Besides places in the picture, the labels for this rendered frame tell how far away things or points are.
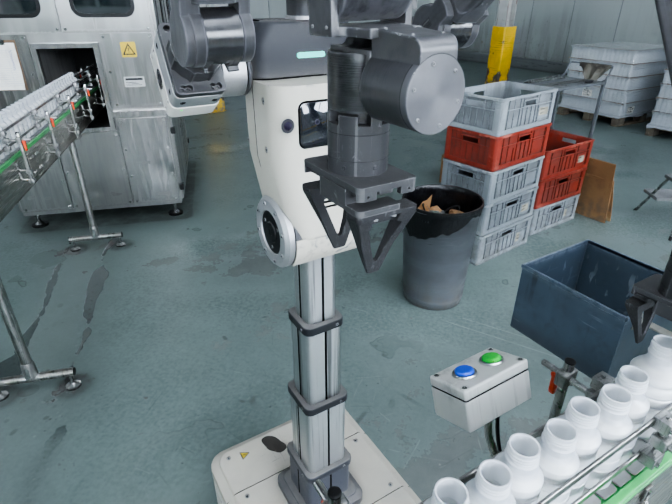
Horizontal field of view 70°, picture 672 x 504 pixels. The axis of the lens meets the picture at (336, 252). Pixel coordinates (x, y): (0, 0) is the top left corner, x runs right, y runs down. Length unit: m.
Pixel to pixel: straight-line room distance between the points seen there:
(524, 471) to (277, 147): 0.64
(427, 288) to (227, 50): 2.23
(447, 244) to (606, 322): 1.39
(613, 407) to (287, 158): 0.64
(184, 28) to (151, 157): 3.38
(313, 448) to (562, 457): 0.85
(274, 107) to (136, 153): 3.24
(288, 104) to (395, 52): 0.52
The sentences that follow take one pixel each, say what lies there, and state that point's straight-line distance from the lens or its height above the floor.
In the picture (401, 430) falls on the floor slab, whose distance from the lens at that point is 2.20.
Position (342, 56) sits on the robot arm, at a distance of 0.42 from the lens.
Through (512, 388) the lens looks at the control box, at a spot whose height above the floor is 1.09.
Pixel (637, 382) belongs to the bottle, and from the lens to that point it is 0.80.
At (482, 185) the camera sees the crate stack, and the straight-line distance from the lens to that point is 3.24.
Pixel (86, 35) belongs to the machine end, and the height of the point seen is 1.39.
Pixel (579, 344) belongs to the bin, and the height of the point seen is 0.81.
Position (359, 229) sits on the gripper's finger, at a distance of 0.43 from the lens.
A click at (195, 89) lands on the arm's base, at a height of 1.50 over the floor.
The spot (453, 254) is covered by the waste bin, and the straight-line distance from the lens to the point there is 2.70.
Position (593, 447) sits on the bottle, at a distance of 0.75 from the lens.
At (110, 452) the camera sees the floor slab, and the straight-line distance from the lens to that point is 2.30.
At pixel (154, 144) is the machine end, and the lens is 4.05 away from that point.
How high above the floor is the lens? 1.63
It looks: 28 degrees down
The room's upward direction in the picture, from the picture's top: straight up
